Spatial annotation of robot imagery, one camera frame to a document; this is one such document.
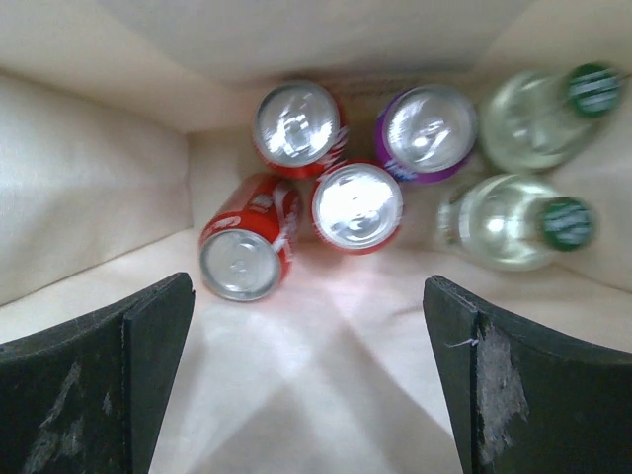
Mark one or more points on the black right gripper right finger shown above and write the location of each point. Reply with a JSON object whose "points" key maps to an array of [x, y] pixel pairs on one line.
{"points": [[524, 398]]}

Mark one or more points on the clear bottle green cap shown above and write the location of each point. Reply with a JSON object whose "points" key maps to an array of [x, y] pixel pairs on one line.
{"points": [[513, 223]]}

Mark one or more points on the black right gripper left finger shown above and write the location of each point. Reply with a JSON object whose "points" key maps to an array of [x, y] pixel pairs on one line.
{"points": [[89, 395]]}

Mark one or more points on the cream canvas tote bag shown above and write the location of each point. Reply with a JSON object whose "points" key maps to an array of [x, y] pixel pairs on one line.
{"points": [[124, 125]]}

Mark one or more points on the purple soda can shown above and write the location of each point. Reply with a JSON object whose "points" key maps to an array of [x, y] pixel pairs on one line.
{"points": [[425, 134]]}

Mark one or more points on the red soda can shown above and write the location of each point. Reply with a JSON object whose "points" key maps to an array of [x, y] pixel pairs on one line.
{"points": [[246, 249], [356, 208], [300, 129]]}

